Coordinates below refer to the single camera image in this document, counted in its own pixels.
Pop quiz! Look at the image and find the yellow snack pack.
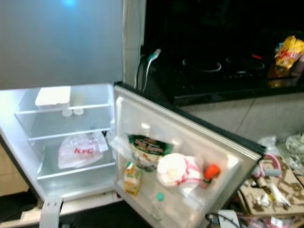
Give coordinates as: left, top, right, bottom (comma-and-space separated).
275, 36, 304, 72

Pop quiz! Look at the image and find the yellow green drink pouch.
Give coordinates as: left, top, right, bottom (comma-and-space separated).
123, 161, 142, 196

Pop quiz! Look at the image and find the white floor tape strip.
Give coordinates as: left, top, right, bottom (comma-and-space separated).
0, 192, 119, 228

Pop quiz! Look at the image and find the grey fridge compartment door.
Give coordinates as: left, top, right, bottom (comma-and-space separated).
112, 82, 266, 228

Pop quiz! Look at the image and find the black induction cooktop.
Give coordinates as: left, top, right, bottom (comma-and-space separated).
164, 45, 304, 106

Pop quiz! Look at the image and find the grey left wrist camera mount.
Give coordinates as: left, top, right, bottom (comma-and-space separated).
39, 197, 63, 228

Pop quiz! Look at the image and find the clear crisper drawer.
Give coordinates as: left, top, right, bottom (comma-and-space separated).
39, 173, 117, 199

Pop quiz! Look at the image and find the white red plastic bag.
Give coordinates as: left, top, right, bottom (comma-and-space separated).
157, 153, 204, 187

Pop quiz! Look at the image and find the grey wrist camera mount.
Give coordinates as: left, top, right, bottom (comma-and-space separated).
39, 197, 63, 228
218, 210, 240, 228

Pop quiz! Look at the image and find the glass fridge shelf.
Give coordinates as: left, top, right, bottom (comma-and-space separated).
14, 97, 114, 115
36, 147, 118, 179
27, 121, 115, 141

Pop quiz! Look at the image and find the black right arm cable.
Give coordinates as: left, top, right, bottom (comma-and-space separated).
205, 213, 221, 224

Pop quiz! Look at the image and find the white lidded food container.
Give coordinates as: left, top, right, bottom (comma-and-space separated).
35, 86, 72, 107

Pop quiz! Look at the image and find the green stock pouch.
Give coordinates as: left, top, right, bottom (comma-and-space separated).
127, 134, 174, 171

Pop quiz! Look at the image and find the grey cable teal plug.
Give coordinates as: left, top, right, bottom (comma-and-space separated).
135, 47, 162, 93

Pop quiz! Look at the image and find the brown cardboard pulp tray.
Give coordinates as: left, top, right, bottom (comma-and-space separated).
240, 157, 304, 214

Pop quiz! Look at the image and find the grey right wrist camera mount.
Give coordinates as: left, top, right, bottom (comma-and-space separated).
218, 210, 240, 228

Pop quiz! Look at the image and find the grey fridge body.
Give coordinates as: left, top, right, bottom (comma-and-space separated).
0, 83, 119, 202

